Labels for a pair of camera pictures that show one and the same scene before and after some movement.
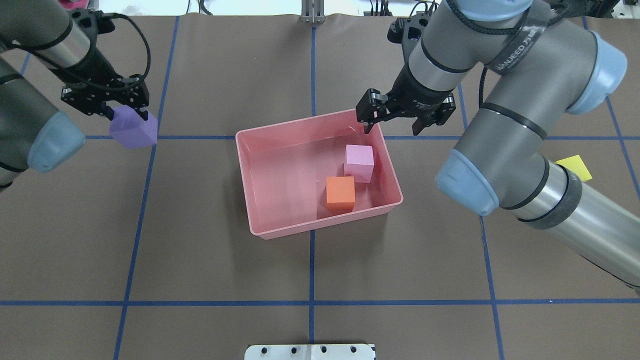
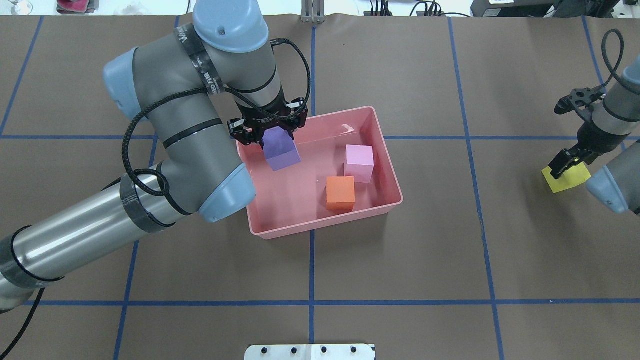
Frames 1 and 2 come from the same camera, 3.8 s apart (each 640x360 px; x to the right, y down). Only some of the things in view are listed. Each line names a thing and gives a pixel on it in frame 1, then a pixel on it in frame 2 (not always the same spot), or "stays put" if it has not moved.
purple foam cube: x=128 y=129 to x=279 y=148
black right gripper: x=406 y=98 to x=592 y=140
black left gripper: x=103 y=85 to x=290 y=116
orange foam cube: x=340 y=192 stays put
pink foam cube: x=359 y=162 stays put
